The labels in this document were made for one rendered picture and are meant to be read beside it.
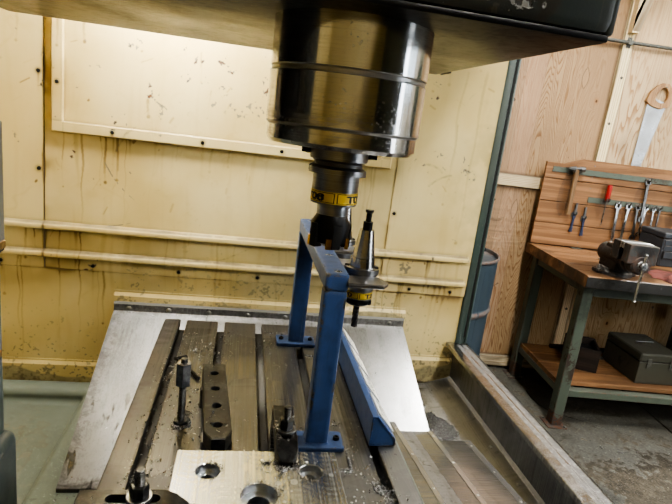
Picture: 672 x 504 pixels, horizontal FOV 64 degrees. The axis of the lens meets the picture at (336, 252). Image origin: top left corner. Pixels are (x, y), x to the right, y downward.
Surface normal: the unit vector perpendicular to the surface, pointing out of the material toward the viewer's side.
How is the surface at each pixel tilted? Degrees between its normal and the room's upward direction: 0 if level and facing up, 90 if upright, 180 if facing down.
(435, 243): 90
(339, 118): 90
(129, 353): 24
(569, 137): 90
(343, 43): 90
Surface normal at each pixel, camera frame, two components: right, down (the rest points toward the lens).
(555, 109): 0.06, 0.25
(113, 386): 0.21, -0.75
